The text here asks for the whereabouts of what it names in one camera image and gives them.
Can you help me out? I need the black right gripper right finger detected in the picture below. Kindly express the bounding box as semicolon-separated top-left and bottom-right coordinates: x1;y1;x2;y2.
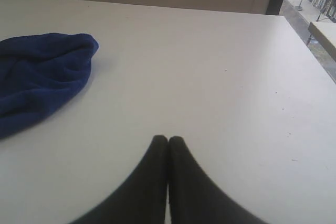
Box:
169;136;264;223

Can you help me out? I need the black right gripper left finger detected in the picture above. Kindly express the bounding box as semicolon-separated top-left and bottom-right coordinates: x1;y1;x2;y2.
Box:
74;135;168;223

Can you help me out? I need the blue towel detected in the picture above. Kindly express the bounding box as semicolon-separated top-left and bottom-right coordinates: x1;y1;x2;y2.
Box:
1;33;99;138

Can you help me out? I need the neighbouring white table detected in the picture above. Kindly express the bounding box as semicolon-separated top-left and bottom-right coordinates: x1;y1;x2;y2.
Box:
308;22;336;60

